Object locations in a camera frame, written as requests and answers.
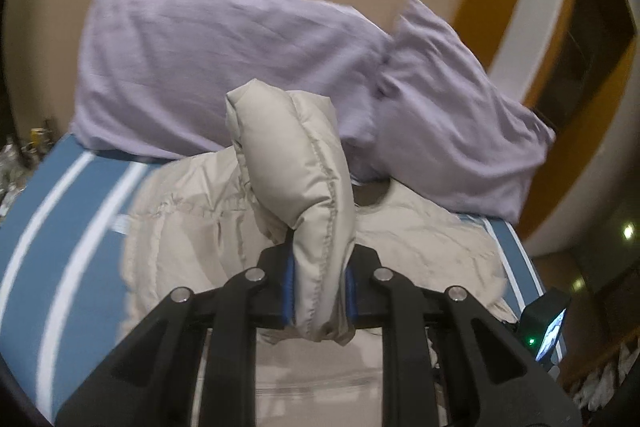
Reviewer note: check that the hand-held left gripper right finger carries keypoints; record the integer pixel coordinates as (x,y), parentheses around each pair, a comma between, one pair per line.
(350,298)

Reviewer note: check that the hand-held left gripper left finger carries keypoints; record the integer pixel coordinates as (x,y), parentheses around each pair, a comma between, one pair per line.
(287,293)

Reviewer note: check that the beige puffer jacket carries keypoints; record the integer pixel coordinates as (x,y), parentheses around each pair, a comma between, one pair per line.
(300,157)

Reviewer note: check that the white crumpled cloth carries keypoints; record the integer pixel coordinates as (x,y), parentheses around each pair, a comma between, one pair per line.
(605,377)

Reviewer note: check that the small lavender pillow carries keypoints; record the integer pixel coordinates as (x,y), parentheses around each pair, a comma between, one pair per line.
(450,117)

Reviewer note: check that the large lavender pillow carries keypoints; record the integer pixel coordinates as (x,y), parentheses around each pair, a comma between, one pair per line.
(200,67)

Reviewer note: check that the blue white striped bed sheet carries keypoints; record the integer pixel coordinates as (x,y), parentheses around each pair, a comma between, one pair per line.
(50,232)

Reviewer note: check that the cluttered bedside items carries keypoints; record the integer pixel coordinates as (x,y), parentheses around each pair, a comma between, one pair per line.
(20,157)

